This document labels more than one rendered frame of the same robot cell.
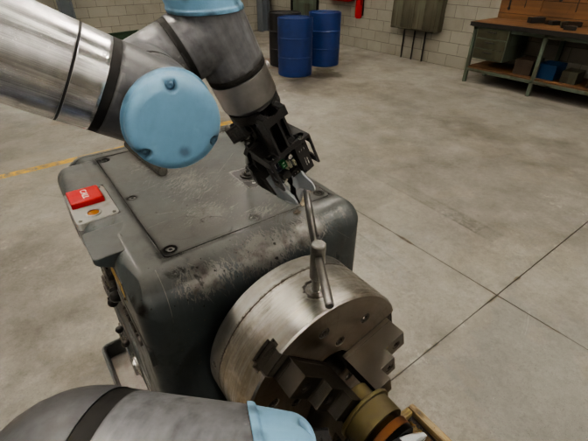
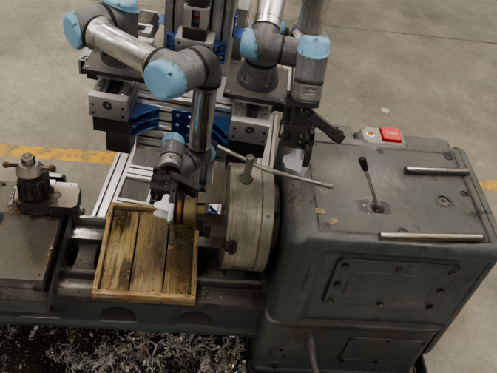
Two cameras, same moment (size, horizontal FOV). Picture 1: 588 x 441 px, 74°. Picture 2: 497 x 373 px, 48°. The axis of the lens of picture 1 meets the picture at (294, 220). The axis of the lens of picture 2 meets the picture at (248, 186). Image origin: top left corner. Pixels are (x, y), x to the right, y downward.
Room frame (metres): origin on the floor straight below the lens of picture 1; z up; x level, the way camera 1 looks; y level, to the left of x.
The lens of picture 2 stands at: (0.95, -1.02, 2.30)
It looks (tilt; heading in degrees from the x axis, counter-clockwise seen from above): 44 degrees down; 117
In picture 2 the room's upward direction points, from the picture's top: 11 degrees clockwise
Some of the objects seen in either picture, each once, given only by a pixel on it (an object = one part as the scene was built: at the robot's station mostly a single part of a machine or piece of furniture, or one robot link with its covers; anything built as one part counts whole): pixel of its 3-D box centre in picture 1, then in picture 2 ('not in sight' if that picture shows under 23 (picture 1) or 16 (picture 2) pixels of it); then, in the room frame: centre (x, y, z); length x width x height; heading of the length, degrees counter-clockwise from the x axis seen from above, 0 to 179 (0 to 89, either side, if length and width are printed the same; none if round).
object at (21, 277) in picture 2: not in sight; (31, 225); (-0.08, -0.38, 0.95); 0.43 x 0.17 x 0.05; 126
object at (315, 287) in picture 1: (316, 274); (247, 171); (0.43, -0.03, 1.27); 0.02 x 0.02 x 0.12
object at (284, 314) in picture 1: (312, 354); (239, 216); (0.43, -0.03, 1.08); 0.32 x 0.09 x 0.32; 126
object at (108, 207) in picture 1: (94, 213); (380, 142); (0.65, 0.40, 1.23); 0.13 x 0.08 x 0.05; 36
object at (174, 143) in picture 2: not in sight; (172, 150); (0.10, 0.06, 1.08); 0.11 x 0.08 x 0.09; 125
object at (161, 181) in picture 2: not in sight; (166, 184); (0.19, -0.08, 1.08); 0.12 x 0.09 x 0.08; 125
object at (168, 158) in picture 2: not in sight; (170, 166); (0.15, -0.01, 1.08); 0.08 x 0.05 x 0.08; 35
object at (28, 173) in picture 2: not in sight; (29, 166); (-0.11, -0.33, 1.13); 0.08 x 0.08 x 0.03
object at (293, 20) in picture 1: (295, 46); not in sight; (7.04, -0.02, 0.44); 0.59 x 0.59 x 0.88
